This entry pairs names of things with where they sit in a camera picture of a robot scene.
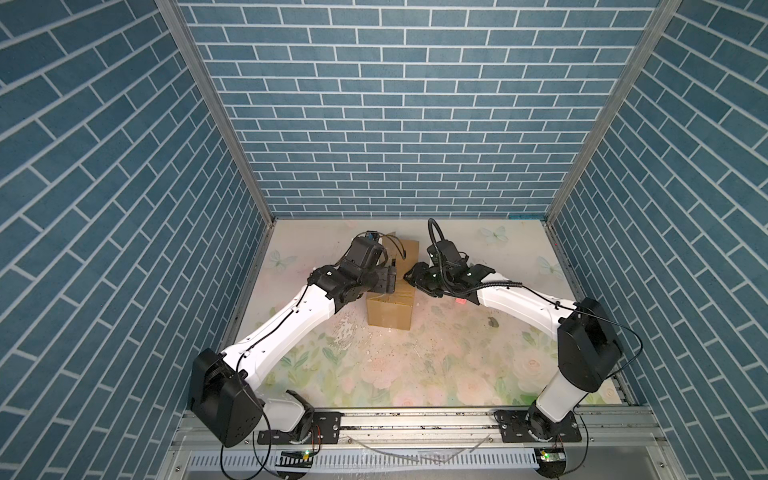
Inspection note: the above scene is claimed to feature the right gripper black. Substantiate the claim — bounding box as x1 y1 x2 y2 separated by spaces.
401 261 452 298

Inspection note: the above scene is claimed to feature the brown cardboard express box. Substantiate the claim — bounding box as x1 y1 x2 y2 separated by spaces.
366 231 419 331

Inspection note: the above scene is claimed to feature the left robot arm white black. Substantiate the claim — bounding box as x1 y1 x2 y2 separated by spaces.
189 231 396 448

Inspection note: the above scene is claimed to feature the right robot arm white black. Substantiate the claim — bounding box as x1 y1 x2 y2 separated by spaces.
404 262 623 424

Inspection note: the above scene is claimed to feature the left controller board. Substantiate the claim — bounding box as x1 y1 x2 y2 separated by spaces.
275 451 315 479

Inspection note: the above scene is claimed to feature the controller board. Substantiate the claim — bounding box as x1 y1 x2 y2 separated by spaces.
534 448 567 479
275 451 315 479

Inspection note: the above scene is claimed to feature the right controller board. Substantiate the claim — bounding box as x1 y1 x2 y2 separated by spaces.
534 448 567 479

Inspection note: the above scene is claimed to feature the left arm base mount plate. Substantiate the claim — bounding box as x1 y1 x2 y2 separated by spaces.
256 411 343 446

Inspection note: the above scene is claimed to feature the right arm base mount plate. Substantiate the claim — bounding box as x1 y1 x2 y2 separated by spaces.
492 405 582 443

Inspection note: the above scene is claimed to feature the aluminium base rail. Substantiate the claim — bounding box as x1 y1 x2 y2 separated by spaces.
159 405 674 479

